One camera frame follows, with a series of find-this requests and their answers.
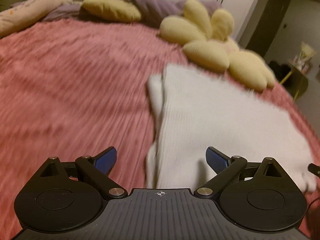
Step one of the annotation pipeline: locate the white knit sweater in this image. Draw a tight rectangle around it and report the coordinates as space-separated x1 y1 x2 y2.
146 64 316 191

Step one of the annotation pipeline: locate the pink ribbed bed blanket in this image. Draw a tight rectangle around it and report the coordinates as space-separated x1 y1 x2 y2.
1 19 319 239

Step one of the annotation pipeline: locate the small round side table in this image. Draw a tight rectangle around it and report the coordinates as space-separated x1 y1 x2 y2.
279 60 309 101

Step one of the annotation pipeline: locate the cream paper gift bag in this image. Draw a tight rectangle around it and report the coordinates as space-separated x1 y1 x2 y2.
293 41 317 72

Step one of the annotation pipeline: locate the yellow flower plush pillow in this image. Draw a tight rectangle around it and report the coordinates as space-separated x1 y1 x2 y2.
159 0 276 92

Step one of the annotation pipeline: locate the yellow oval cushion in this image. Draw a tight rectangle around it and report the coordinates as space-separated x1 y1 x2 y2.
81 0 142 23

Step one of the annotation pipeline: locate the purple duvet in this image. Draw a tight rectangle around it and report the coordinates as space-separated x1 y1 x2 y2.
10 0 185 28

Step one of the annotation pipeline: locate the cream long plush pillow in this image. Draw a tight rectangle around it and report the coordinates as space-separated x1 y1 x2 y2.
1 0 84 37

